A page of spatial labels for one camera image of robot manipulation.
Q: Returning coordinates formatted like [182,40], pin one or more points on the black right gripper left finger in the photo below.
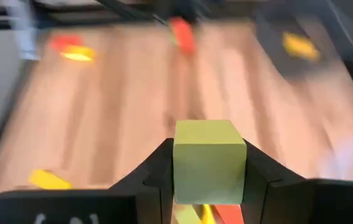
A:
[71,208]

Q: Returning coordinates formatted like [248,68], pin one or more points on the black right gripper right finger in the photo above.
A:
[304,202]

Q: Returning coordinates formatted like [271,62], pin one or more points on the red thick wooden block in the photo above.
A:
[231,214]

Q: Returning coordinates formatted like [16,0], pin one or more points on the yellow wooden arch block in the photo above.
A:
[207,214]

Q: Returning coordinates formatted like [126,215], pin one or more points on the green wooden cube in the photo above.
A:
[209,161]
[186,216]

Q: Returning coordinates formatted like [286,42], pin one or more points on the yellow rectangular wooden block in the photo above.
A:
[49,180]
[77,53]

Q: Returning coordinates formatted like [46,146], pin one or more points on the yellow wooden cylinder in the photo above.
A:
[300,46]

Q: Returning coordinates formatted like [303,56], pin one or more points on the red rectangular wooden block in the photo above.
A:
[64,41]
[182,35]

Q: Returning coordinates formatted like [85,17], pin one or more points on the dark grey plastic bin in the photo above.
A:
[273,62]

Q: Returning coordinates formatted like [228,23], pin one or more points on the silver frame bracket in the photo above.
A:
[24,34]

